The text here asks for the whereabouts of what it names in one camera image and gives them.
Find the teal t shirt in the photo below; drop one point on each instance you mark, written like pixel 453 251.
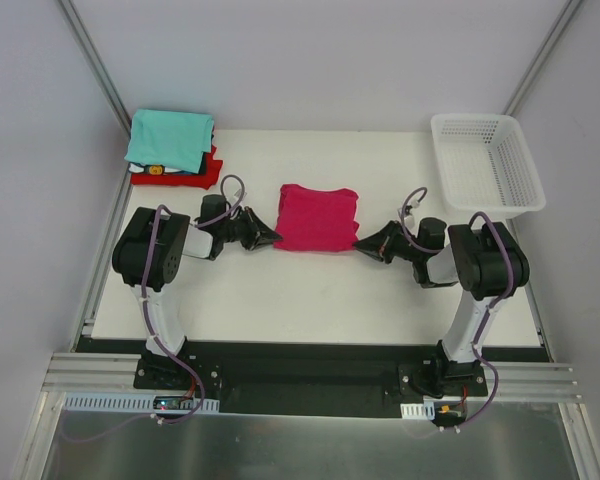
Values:
pixel 175 140

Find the white plastic basket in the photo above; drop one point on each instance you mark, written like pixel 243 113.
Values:
pixel 484 164

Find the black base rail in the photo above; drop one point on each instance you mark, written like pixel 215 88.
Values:
pixel 316 380

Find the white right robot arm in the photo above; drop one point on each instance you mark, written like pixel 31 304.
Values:
pixel 486 262

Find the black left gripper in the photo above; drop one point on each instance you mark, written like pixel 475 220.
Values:
pixel 249 228

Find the red t shirt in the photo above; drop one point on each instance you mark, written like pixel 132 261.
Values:
pixel 209 173

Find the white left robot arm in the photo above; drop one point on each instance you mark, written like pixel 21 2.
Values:
pixel 147 257

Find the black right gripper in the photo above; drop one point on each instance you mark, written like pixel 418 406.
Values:
pixel 389 241

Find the folded dark printed t shirt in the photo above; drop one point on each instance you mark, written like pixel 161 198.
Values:
pixel 159 174

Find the crimson pink t shirt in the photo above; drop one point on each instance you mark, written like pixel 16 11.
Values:
pixel 316 221

